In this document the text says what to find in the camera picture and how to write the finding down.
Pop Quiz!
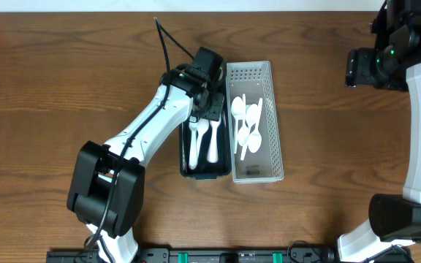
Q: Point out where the white plastic spoon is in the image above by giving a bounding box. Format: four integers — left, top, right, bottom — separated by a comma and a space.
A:
196, 118, 210, 155

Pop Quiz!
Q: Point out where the white plastic fork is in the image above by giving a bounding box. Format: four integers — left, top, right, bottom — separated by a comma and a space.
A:
207, 119, 221, 164
189, 116, 197, 169

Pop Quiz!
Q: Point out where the white spoon angled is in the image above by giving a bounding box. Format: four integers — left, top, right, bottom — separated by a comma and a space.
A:
248, 123, 262, 153

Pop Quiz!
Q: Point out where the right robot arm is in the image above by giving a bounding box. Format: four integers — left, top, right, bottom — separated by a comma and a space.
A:
335, 0, 421, 262

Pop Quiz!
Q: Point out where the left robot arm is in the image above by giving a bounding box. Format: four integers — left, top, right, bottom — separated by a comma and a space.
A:
67, 47, 225, 262

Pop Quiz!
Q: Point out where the clear plastic basket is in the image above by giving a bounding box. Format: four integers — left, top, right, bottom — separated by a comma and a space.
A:
226, 61, 284, 183

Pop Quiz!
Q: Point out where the black plastic basket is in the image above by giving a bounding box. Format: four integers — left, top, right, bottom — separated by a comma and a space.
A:
178, 69, 232, 180

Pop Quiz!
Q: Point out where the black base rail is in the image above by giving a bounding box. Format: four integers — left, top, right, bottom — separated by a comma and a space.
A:
45, 247, 413, 263

